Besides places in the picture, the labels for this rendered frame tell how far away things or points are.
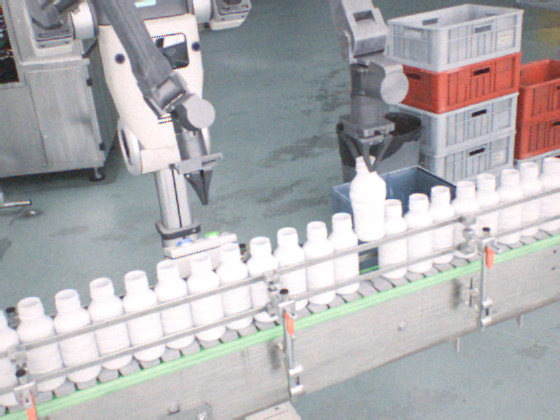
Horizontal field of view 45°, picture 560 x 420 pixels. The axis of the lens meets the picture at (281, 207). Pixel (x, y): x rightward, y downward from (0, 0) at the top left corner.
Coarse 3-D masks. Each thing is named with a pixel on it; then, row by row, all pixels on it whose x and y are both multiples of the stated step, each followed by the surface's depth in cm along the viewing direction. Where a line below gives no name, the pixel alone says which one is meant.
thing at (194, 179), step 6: (204, 162) 143; (210, 162) 143; (186, 174) 140; (192, 174) 138; (198, 174) 138; (192, 180) 143; (198, 180) 139; (192, 186) 143; (198, 186) 139; (198, 192) 142; (204, 198) 141; (204, 204) 141
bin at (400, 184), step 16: (384, 176) 209; (400, 176) 212; (416, 176) 215; (432, 176) 207; (336, 192) 200; (400, 192) 214; (416, 192) 217; (336, 208) 203; (352, 208) 193; (352, 224) 195
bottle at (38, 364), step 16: (32, 304) 115; (32, 320) 113; (48, 320) 115; (32, 336) 113; (48, 336) 114; (32, 352) 114; (48, 352) 115; (32, 368) 116; (48, 368) 116; (48, 384) 117
